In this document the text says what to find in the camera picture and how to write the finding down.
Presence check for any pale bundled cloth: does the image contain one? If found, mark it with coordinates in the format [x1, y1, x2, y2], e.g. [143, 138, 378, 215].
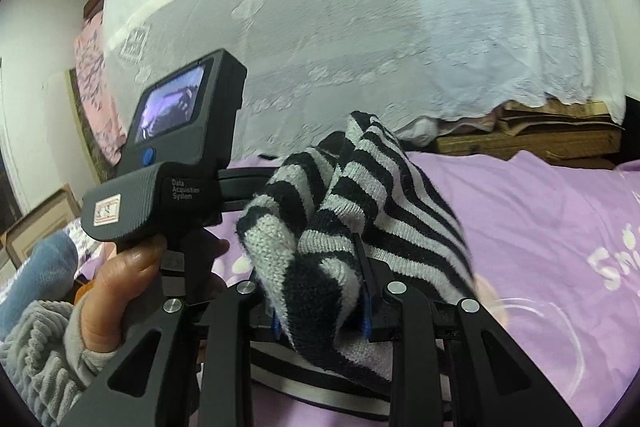
[400, 108, 497, 148]

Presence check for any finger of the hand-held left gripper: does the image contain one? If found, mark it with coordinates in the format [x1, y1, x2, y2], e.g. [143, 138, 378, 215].
[217, 166, 281, 214]

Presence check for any person's left forearm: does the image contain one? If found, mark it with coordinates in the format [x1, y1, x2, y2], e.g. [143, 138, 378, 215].
[0, 299, 121, 413]

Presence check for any wooden picture frame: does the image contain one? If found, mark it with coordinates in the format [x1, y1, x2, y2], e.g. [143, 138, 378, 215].
[0, 184, 83, 273]

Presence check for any purple printed bedsheet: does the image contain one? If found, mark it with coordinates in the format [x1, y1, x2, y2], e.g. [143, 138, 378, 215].
[75, 151, 640, 427]

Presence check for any person's left hand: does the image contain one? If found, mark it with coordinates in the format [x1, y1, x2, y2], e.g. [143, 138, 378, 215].
[75, 237, 231, 353]

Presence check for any purple floral quilt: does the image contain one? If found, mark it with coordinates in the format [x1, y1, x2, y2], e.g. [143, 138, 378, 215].
[64, 218, 108, 259]

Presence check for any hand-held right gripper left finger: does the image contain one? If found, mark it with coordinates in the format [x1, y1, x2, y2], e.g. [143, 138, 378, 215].
[60, 279, 281, 427]

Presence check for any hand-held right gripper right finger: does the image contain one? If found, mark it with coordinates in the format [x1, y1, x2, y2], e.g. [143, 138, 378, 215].
[352, 232, 583, 427]

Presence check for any blue fleece cloth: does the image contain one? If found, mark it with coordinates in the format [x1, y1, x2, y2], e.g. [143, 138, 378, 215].
[0, 229, 80, 343]

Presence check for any brown cardboard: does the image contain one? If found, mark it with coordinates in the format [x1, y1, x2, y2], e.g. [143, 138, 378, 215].
[492, 98, 621, 135]

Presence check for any pink cloth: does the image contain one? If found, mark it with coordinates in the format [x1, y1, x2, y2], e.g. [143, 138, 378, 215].
[74, 14, 128, 165]

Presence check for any white lace cloth cover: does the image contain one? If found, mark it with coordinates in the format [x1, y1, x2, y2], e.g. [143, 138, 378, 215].
[102, 0, 628, 158]

